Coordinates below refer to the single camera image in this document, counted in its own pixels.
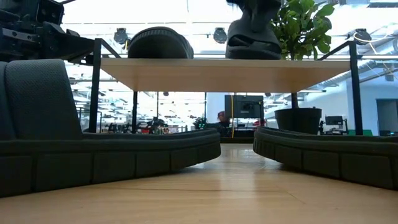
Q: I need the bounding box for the wooden shelf black metal frame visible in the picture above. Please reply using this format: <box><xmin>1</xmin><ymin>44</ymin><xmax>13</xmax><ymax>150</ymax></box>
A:
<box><xmin>88</xmin><ymin>37</ymin><xmax>364</xmax><ymax>136</ymax></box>

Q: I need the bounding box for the black aluminium rig frame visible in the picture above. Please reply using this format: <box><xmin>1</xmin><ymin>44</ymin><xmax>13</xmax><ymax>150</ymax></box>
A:
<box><xmin>220</xmin><ymin>136</ymin><xmax>254</xmax><ymax>144</ymax></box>

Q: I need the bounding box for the yellow vertical cable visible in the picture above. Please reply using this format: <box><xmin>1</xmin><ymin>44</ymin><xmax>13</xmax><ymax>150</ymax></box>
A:
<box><xmin>230</xmin><ymin>93</ymin><xmax>234</xmax><ymax>139</ymax></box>

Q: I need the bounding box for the dark blue door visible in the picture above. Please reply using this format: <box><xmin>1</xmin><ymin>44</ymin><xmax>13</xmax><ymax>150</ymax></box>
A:
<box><xmin>376</xmin><ymin>98</ymin><xmax>398</xmax><ymax>136</ymax></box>

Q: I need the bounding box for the yellow coiled ceiling cable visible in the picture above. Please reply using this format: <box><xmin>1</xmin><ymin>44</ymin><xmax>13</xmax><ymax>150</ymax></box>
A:
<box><xmin>352</xmin><ymin>30</ymin><xmax>390</xmax><ymax>74</ymax></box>

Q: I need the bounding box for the green panel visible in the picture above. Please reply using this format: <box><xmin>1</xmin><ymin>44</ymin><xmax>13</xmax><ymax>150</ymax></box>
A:
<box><xmin>347</xmin><ymin>129</ymin><xmax>374</xmax><ymax>137</ymax></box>

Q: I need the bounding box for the dark rubber slide sandal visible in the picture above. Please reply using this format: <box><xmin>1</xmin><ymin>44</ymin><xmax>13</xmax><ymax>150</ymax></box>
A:
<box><xmin>0</xmin><ymin>58</ymin><xmax>222</xmax><ymax>198</ymax></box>
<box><xmin>224</xmin><ymin>9</ymin><xmax>283</xmax><ymax>60</ymax></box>
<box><xmin>127</xmin><ymin>26</ymin><xmax>195</xmax><ymax>60</ymax></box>
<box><xmin>252</xmin><ymin>126</ymin><xmax>398</xmax><ymax>191</ymax></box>

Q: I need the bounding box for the black wall monitor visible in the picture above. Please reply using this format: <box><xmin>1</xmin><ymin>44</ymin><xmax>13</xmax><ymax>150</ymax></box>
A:
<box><xmin>224</xmin><ymin>94</ymin><xmax>265</xmax><ymax>119</ymax></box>

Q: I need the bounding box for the green potted plant black pot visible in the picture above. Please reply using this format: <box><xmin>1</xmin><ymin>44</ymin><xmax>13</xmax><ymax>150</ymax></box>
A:
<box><xmin>269</xmin><ymin>0</ymin><xmax>336</xmax><ymax>136</ymax></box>

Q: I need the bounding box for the person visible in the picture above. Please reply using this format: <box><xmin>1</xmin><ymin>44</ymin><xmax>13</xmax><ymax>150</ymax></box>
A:
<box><xmin>216</xmin><ymin>110</ymin><xmax>228</xmax><ymax>127</ymax></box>

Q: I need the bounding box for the black round ceiling lamp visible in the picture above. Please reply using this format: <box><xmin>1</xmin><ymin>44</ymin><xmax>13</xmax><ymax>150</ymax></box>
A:
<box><xmin>113</xmin><ymin>27</ymin><xmax>129</xmax><ymax>45</ymax></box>
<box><xmin>213</xmin><ymin>27</ymin><xmax>229</xmax><ymax>45</ymax></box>
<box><xmin>352</xmin><ymin>28</ymin><xmax>373</xmax><ymax>45</ymax></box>

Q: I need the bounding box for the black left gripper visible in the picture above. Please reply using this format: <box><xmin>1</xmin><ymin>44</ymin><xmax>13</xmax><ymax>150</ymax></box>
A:
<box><xmin>0</xmin><ymin>0</ymin><xmax>96</xmax><ymax>63</ymax></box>

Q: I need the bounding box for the small black desk monitor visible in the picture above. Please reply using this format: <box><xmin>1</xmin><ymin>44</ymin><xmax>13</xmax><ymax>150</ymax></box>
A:
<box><xmin>324</xmin><ymin>115</ymin><xmax>344</xmax><ymax>126</ymax></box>

